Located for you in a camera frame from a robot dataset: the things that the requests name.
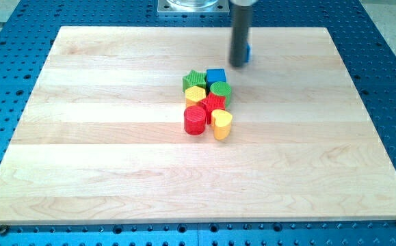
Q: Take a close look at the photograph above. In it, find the blue cube block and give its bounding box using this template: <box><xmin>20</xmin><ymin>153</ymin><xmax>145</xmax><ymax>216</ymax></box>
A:
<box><xmin>206</xmin><ymin>68</ymin><xmax>226</xmax><ymax>90</ymax></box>

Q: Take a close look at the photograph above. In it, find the blue triangle block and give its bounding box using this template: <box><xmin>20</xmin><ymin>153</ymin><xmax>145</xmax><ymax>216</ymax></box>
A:
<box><xmin>245</xmin><ymin>43</ymin><xmax>251</xmax><ymax>63</ymax></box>

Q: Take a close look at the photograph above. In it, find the red cylinder block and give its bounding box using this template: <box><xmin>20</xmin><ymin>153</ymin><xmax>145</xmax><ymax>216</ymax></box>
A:
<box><xmin>183</xmin><ymin>105</ymin><xmax>206</xmax><ymax>135</ymax></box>

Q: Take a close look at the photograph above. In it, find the yellow heart block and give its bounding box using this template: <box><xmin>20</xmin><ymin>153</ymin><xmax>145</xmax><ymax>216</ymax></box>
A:
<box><xmin>211</xmin><ymin>109</ymin><xmax>233</xmax><ymax>140</ymax></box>

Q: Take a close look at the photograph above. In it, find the red star block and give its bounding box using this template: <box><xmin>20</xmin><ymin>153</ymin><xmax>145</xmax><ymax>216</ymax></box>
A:
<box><xmin>198</xmin><ymin>92</ymin><xmax>226</xmax><ymax>124</ymax></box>

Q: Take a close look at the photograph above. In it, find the yellow hexagon block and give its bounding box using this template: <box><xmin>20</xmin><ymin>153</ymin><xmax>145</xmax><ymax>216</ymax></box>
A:
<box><xmin>185</xmin><ymin>86</ymin><xmax>207</xmax><ymax>107</ymax></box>

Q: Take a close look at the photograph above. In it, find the green cylinder block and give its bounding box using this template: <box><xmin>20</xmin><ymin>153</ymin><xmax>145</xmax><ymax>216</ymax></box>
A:
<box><xmin>210</xmin><ymin>81</ymin><xmax>232</xmax><ymax>107</ymax></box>

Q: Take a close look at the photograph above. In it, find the green star block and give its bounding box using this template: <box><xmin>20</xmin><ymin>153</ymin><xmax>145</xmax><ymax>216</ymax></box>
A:
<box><xmin>182</xmin><ymin>70</ymin><xmax>207</xmax><ymax>92</ymax></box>

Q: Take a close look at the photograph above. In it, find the wooden board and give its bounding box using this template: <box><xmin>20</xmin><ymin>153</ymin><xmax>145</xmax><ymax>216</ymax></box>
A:
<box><xmin>0</xmin><ymin>27</ymin><xmax>396</xmax><ymax>225</ymax></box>

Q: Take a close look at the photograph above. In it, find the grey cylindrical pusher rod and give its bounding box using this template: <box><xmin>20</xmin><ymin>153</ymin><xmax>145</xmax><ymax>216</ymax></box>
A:
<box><xmin>229</xmin><ymin>0</ymin><xmax>256</xmax><ymax>67</ymax></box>

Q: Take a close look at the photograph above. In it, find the left board clamp screw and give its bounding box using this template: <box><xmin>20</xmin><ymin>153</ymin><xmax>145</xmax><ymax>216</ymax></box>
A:
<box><xmin>0</xmin><ymin>225</ymin><xmax>10</xmax><ymax>236</ymax></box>

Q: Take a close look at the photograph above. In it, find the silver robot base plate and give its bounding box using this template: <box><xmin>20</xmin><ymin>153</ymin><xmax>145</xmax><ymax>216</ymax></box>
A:
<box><xmin>156</xmin><ymin>0</ymin><xmax>230</xmax><ymax>16</ymax></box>

